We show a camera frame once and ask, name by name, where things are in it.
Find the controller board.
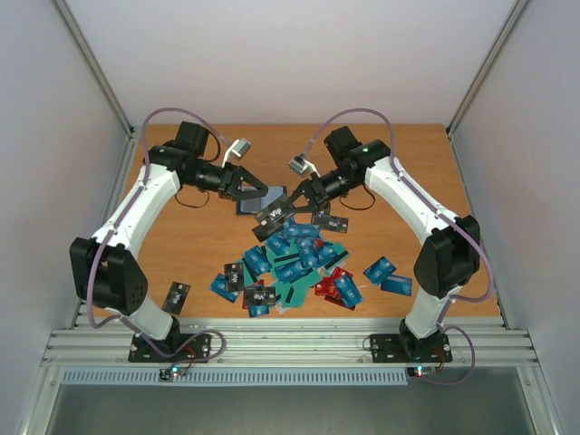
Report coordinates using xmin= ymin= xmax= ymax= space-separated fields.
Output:
xmin=159 ymin=367 xmax=189 ymax=382
xmin=407 ymin=365 xmax=440 ymax=378

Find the blue card of pile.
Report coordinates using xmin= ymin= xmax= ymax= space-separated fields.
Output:
xmin=283 ymin=223 xmax=318 ymax=238
xmin=247 ymin=305 xmax=270 ymax=318

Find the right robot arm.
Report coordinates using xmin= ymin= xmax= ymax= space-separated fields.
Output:
xmin=289 ymin=127 xmax=480 ymax=360

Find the red card bottom right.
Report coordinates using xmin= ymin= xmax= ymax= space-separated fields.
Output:
xmin=314 ymin=267 xmax=353 ymax=307

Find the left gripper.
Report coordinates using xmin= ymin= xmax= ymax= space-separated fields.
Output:
xmin=187 ymin=161 xmax=269 ymax=200

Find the grey slotted cable duct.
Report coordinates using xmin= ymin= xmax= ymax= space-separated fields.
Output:
xmin=61 ymin=367 xmax=408 ymax=387

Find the aluminium rail frame front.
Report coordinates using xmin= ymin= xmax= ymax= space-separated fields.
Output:
xmin=43 ymin=316 xmax=539 ymax=368

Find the plain black card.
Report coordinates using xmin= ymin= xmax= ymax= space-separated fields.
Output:
xmin=252 ymin=222 xmax=284 ymax=242

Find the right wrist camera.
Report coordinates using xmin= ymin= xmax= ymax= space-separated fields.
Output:
xmin=288 ymin=154 xmax=319 ymax=178

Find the right controller board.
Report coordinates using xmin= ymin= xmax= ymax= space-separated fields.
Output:
xmin=407 ymin=365 xmax=440 ymax=378

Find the blue card bottom of pile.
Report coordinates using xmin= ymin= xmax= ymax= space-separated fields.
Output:
xmin=247 ymin=305 xmax=270 ymax=318

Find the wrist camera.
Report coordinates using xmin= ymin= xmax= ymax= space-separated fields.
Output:
xmin=222 ymin=138 xmax=251 ymax=166
xmin=288 ymin=154 xmax=319 ymax=178

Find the teal card with stripe bottom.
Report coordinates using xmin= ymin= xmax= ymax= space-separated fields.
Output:
xmin=279 ymin=284 xmax=311 ymax=308

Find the large teal card centre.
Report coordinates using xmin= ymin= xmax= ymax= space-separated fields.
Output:
xmin=266 ymin=239 xmax=319 ymax=283

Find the left controller board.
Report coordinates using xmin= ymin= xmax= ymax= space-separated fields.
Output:
xmin=159 ymin=367 xmax=189 ymax=382

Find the blue card right upper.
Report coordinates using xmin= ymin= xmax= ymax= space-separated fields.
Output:
xmin=363 ymin=256 xmax=396 ymax=285

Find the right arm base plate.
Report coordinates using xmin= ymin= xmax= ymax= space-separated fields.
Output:
xmin=369 ymin=333 xmax=453 ymax=363

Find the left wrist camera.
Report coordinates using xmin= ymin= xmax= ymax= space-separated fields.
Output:
xmin=222 ymin=138 xmax=251 ymax=166

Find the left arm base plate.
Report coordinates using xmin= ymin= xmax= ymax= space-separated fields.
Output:
xmin=128 ymin=333 xmax=212 ymax=363

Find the blue card top of pile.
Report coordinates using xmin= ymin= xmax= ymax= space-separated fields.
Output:
xmin=283 ymin=223 xmax=318 ymax=238

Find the blue card right lower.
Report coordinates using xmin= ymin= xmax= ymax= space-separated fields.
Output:
xmin=381 ymin=275 xmax=413 ymax=297

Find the black vip card on red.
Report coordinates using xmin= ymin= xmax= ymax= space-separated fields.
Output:
xmin=244 ymin=285 xmax=276 ymax=306

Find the dark blue card holder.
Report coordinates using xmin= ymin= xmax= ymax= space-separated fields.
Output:
xmin=236 ymin=186 xmax=287 ymax=216

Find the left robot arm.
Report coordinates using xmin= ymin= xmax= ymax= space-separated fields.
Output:
xmin=69 ymin=121 xmax=268 ymax=361

